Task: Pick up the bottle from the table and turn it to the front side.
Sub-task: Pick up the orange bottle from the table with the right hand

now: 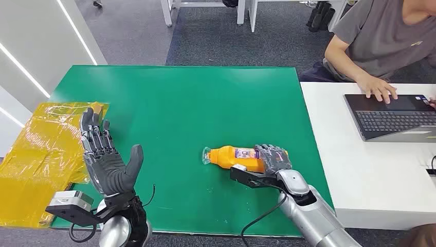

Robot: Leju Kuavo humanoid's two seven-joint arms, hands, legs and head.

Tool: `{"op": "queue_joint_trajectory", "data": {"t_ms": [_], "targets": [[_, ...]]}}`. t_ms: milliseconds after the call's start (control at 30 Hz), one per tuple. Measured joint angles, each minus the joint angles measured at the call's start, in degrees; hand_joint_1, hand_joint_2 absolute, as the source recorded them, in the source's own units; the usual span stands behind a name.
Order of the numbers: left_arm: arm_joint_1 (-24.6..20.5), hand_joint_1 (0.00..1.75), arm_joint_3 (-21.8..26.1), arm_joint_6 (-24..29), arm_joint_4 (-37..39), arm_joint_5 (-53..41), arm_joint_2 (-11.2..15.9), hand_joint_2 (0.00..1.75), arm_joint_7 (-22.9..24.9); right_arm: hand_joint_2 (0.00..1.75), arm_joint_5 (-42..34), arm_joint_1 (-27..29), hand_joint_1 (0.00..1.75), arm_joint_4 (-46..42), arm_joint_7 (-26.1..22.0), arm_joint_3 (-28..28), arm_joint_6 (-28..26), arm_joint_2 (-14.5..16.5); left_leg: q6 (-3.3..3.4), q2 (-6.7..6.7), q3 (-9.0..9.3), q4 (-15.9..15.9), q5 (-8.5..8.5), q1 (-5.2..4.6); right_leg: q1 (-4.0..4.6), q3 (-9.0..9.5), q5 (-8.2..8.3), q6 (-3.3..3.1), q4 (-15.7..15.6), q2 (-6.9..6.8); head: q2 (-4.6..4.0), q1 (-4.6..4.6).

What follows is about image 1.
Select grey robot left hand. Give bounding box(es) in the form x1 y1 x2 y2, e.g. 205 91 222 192
79 107 144 199

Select person's right hand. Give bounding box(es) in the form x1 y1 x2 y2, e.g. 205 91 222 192
356 75 398 104

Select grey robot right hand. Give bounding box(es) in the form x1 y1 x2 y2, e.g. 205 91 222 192
255 144 293 176

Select orange plastic bottle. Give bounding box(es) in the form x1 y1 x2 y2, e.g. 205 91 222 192
202 145 289 173

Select dark grey laptop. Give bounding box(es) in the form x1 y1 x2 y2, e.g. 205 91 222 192
344 94 436 143

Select person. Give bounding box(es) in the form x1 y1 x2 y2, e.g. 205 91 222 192
299 0 436 104

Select yellow wrapped cardboard box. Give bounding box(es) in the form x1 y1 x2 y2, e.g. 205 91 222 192
0 101 110 228

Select white desk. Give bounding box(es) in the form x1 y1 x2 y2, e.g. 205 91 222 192
299 81 436 231

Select black boots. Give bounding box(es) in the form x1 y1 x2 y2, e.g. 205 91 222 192
305 2 336 32

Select green table mat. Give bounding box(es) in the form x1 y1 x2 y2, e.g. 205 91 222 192
50 65 336 238

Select person's head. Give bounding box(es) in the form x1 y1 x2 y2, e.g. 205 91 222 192
396 223 436 247

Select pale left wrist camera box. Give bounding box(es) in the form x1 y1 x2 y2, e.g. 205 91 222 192
45 190 103 226

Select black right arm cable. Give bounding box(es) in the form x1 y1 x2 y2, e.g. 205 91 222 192
241 190 288 247

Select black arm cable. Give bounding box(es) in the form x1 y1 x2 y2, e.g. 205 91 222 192
69 221 98 244
241 190 288 247

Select black device with cable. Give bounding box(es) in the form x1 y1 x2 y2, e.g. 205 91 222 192
426 155 436 177

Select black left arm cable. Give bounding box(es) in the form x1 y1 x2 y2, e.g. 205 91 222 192
69 221 98 244

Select white table frame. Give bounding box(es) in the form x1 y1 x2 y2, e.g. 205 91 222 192
160 0 246 27
248 0 348 33

